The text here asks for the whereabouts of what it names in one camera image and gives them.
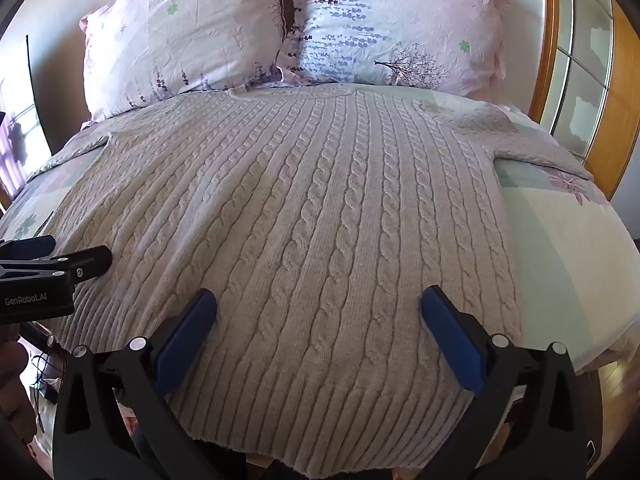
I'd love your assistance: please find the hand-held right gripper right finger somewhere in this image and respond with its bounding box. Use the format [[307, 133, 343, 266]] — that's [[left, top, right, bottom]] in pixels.
[[420, 285, 589, 480]]

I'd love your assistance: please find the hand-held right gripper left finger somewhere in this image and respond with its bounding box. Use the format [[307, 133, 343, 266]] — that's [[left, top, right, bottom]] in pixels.
[[52, 288, 251, 480]]

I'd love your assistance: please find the wooden framed glass door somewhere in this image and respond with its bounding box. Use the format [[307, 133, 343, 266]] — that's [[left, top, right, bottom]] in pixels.
[[529, 0, 640, 202]]

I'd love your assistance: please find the beige cable knit sweater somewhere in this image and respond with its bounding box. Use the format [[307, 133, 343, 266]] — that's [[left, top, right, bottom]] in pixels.
[[0, 82, 593, 479]]

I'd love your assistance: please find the pink floral pillow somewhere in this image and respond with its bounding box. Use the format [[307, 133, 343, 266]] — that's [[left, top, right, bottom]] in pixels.
[[79, 0, 288, 123], [276, 0, 522, 103]]

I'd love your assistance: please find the person's left hand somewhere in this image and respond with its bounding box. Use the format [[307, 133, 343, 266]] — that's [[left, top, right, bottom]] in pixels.
[[0, 340, 32, 433]]

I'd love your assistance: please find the black cable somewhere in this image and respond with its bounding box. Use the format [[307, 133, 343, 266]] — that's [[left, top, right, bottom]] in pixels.
[[27, 335, 68, 403]]

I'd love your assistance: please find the pastel floral bed sheet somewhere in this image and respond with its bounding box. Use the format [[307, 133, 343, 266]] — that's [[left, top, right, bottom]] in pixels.
[[0, 80, 635, 376]]

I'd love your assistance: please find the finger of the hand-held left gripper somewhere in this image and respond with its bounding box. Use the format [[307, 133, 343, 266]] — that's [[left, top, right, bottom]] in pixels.
[[0, 245, 114, 282], [0, 235, 57, 261]]

